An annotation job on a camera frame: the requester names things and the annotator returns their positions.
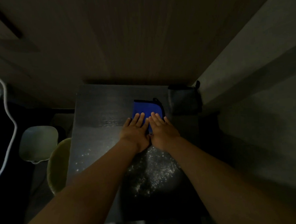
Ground person's left hand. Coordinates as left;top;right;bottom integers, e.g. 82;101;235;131
118;112;152;155

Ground person's right hand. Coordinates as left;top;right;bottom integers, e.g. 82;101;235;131
148;111;183;153

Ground yellow-green chair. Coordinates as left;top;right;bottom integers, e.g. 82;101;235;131
45;137;75;197

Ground person's right forearm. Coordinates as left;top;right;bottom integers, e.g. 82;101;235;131
161;130;296;224

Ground white cable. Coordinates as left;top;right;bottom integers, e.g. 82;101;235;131
0;67;21;188

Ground white stool seat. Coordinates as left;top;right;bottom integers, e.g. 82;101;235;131
17;124;60;165

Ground blue cloth with black trim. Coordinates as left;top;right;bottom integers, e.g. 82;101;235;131
131;97;167;137

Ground person's left forearm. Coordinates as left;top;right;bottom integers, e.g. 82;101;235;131
7;137;145;224

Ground dark grey cloth with loop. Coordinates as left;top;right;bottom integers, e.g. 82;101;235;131
167;80;204;115

